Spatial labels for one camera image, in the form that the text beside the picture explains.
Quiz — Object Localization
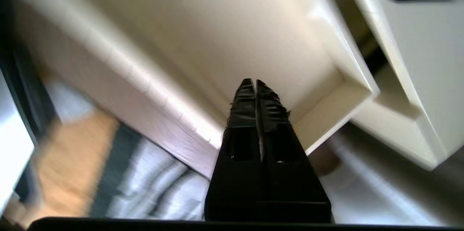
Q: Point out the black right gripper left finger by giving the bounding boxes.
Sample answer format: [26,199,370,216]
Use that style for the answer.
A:
[204,78,262,222]

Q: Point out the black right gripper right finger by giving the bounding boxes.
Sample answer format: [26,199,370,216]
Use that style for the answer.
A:
[256,79,332,223]

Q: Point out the cream ribbed drawer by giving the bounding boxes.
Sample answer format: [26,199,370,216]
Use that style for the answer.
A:
[0,0,380,181]

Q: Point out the cream TV cabinet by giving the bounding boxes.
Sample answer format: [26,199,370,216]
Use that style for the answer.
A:
[323,0,464,172]

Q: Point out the grey pouf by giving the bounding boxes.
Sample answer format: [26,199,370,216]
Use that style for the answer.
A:
[308,124,464,225]

